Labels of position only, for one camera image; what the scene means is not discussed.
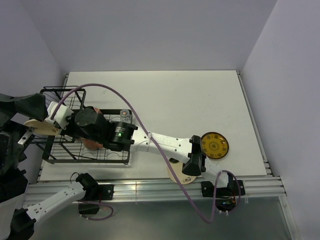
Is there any cream plate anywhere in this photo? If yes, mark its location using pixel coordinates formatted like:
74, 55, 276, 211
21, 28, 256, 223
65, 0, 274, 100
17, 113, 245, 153
24, 119, 61, 136
169, 160, 197, 185

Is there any large pink flower mug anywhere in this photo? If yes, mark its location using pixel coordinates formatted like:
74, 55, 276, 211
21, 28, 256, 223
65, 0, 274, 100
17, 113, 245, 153
81, 138, 103, 151

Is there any small pink mug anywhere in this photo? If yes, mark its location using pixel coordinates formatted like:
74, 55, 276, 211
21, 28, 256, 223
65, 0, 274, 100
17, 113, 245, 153
93, 107, 102, 115

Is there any clear glass cup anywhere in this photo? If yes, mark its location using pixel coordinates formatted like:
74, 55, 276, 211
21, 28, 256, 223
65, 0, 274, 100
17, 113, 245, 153
119, 109, 132, 123

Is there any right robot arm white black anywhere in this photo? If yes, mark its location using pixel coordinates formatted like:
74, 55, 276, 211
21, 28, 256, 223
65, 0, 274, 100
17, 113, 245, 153
53, 105, 242, 195

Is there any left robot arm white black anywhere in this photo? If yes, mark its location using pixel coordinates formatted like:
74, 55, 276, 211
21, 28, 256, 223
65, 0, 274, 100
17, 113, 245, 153
0, 93, 99, 240

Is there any black yellow ornate plate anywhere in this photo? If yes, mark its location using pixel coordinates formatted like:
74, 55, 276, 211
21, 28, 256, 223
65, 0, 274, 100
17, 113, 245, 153
200, 131, 230, 160

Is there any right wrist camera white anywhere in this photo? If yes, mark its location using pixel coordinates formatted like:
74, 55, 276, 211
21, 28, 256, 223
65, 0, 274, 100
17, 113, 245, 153
45, 101, 74, 127

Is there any aluminium rail frame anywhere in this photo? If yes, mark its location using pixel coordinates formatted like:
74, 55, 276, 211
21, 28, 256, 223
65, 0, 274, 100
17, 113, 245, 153
14, 72, 301, 240

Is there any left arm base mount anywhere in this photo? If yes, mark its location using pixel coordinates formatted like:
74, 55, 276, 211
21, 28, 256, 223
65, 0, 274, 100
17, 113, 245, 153
78, 184, 114, 221

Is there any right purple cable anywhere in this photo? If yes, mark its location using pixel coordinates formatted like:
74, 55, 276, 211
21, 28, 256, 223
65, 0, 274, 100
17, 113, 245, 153
51, 83, 242, 224

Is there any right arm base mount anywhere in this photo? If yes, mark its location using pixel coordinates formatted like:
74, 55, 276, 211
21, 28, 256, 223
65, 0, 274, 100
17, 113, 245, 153
200, 179, 246, 213

